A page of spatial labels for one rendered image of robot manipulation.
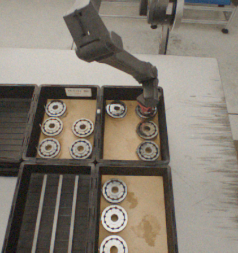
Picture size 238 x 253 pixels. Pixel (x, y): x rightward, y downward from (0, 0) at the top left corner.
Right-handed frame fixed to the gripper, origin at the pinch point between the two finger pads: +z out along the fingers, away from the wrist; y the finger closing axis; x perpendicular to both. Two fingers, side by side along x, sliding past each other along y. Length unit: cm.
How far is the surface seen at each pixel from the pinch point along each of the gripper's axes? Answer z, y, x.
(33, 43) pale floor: 85, 26, 181
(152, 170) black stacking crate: -1.6, -22.6, -23.4
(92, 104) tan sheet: 3.9, -15.7, 22.2
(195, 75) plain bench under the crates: 17, 51, 2
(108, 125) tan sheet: 4.0, -18.5, 7.8
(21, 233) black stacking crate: 4, -76, -5
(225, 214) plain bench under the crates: 18, -7, -58
